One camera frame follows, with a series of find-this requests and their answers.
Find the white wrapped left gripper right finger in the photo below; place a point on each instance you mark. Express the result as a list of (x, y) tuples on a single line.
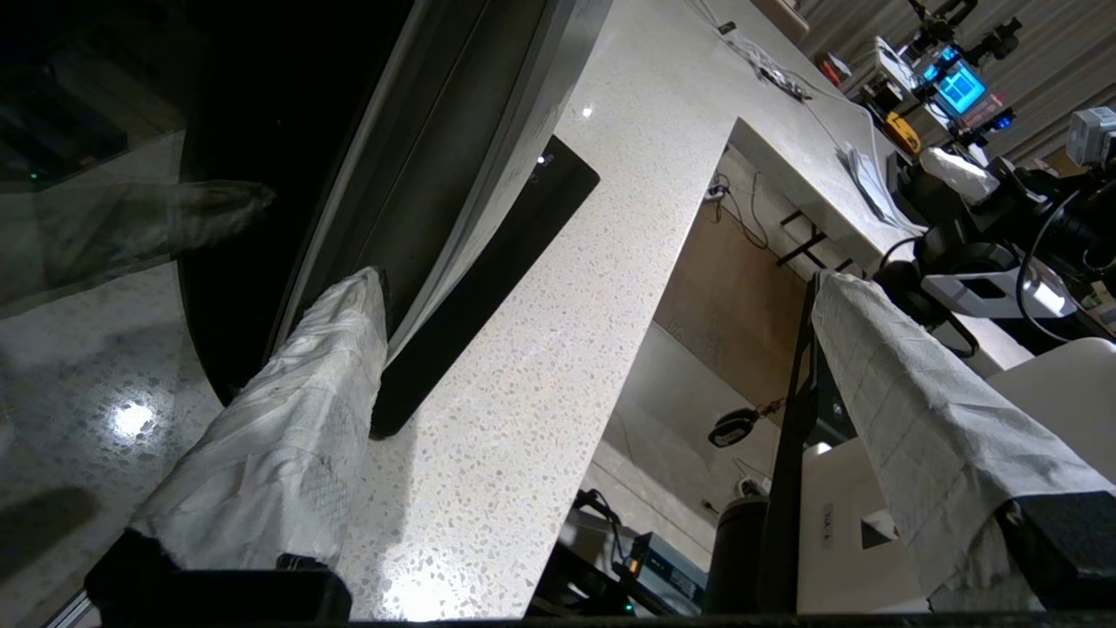
[(942, 436)]

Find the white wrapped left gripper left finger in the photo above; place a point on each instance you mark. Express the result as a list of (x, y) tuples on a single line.
[(279, 436)]

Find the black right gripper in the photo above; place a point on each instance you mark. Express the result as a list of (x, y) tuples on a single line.
[(959, 227)]

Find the black glass microwave door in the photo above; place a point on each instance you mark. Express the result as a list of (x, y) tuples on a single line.
[(261, 131)]

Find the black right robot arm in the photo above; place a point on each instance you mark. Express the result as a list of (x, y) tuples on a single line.
[(1081, 227)]

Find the blue lit monitor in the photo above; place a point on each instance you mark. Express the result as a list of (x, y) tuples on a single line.
[(959, 87)]

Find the white paper stack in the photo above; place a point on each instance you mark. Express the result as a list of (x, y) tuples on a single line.
[(872, 187)]

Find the small black round device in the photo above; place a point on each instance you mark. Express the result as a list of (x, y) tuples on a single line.
[(731, 429)]

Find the black cylinder canister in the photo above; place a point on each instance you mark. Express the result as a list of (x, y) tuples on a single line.
[(737, 558)]

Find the white power strip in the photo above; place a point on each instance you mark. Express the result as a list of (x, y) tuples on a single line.
[(716, 191)]

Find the blue electronic box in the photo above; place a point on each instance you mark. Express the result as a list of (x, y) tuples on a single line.
[(671, 563)]

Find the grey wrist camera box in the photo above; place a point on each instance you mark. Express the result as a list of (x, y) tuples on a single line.
[(1094, 135)]

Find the black vertical frame post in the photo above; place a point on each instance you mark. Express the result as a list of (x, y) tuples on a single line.
[(785, 488)]

